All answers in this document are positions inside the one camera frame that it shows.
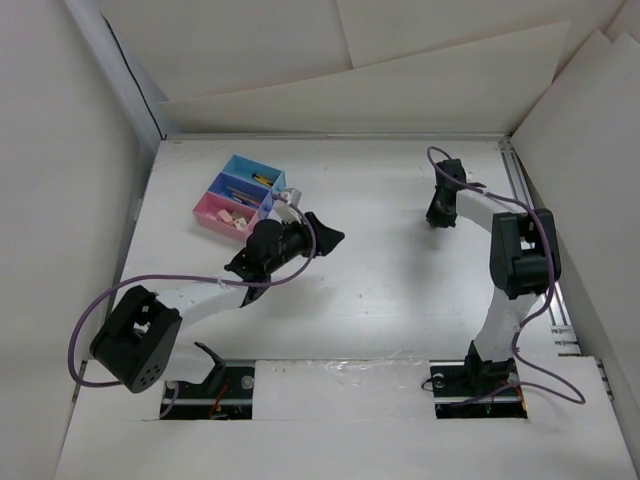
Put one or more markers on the light blue drawer box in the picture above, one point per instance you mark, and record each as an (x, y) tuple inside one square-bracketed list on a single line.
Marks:
[(244, 168)]

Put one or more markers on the teal blue pen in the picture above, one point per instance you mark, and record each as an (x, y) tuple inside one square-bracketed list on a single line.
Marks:
[(245, 200)]

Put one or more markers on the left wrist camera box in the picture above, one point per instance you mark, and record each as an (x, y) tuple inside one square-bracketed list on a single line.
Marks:
[(286, 205)]

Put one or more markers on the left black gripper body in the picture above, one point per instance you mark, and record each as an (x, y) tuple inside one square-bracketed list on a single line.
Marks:
[(295, 240)]

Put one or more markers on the white boxed eraser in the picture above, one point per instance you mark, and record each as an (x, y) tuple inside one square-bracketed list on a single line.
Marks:
[(241, 224)]

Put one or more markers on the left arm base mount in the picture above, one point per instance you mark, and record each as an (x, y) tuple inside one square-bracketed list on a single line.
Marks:
[(201, 385)]

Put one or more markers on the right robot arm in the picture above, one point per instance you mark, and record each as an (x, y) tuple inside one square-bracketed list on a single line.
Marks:
[(523, 262)]

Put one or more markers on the orange highlighter pen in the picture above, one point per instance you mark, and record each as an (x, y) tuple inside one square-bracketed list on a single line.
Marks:
[(239, 193)]

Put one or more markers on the yellow utility knife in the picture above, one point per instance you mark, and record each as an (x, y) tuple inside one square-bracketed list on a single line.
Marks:
[(263, 180)]

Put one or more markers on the aluminium rail right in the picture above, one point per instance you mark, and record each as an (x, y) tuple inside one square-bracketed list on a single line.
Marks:
[(552, 301)]

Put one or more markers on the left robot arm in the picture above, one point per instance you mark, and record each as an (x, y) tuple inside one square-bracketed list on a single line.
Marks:
[(137, 343)]

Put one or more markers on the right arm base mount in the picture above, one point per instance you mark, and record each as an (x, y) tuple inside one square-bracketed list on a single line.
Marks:
[(455, 398)]

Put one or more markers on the pink drawer box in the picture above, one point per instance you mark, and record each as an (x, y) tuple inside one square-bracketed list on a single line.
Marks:
[(209, 204)]

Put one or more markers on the dark blue drawer box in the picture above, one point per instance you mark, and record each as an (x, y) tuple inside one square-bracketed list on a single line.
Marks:
[(223, 180)]

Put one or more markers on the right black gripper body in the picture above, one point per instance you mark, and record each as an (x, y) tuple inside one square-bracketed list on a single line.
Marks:
[(439, 216)]

